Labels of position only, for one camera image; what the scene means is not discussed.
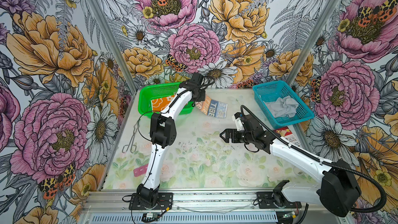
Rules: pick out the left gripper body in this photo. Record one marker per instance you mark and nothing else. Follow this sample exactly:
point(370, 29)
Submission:
point(199, 96)

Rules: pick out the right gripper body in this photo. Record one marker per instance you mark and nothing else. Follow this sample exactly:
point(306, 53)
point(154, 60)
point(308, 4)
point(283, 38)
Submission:
point(245, 137)

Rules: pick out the grey blue towel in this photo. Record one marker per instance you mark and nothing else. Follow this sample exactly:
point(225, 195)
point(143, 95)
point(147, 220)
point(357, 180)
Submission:
point(212, 108)

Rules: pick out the orange white patterned towel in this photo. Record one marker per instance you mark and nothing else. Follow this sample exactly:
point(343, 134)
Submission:
point(160, 104)

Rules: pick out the plain grey towel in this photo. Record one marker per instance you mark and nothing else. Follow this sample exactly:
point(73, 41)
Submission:
point(283, 107)

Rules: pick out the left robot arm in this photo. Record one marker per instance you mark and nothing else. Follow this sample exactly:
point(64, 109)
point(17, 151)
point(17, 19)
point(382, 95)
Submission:
point(163, 133)

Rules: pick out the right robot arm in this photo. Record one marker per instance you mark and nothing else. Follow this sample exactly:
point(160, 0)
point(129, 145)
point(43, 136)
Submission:
point(337, 188)

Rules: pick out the red white small box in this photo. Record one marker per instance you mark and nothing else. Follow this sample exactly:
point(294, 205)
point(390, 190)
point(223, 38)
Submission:
point(286, 133)

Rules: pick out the teal plastic basket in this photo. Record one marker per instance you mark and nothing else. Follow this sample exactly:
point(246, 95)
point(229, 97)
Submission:
point(270, 92)

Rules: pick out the green plastic basket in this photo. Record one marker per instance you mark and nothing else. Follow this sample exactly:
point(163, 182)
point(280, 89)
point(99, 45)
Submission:
point(146, 96)

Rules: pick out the metal tongs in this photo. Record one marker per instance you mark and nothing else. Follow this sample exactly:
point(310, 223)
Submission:
point(131, 147)

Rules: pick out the pink clear plastic strip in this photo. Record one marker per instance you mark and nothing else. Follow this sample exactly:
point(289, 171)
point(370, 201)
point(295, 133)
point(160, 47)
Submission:
point(140, 170)

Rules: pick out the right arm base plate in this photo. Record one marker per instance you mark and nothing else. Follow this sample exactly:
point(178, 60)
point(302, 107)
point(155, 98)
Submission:
point(270, 200)

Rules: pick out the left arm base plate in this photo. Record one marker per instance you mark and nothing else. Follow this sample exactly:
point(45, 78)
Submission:
point(158, 201)

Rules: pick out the aluminium front rail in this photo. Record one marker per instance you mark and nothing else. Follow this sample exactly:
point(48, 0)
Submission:
point(207, 201)

